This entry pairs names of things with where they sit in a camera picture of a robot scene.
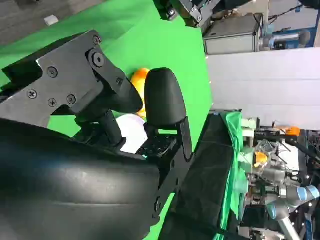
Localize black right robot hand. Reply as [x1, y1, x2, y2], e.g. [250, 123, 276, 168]
[0, 29, 195, 240]

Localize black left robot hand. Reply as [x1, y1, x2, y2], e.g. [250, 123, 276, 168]
[152, 0, 216, 29]

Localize orange toy bread roll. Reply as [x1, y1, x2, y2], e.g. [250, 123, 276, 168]
[129, 67, 151, 119]

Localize green table cloth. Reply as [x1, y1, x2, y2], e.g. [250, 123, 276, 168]
[0, 0, 249, 240]

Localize grey metal cabinet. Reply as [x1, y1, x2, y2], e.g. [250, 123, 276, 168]
[203, 13, 265, 56]

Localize lilac plate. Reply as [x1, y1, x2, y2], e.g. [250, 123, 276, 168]
[115, 113, 149, 154]

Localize white partition panel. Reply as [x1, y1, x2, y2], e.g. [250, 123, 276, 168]
[206, 45, 320, 131]

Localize black table skirt cloth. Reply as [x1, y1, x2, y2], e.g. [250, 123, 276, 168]
[159, 112, 242, 240]

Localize small white block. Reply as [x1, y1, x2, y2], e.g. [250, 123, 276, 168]
[43, 15, 59, 26]

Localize orange item in clear holder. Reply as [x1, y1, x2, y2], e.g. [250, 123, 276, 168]
[253, 151, 269, 169]

